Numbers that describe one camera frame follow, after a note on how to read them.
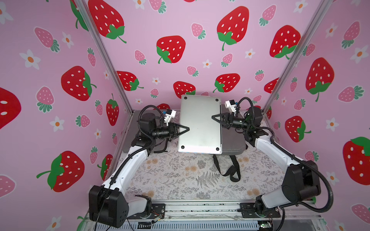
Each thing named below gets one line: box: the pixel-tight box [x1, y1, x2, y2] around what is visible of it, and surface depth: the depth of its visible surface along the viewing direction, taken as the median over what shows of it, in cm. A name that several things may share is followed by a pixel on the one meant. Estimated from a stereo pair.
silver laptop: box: [177, 94, 223, 155], surface depth 71 cm
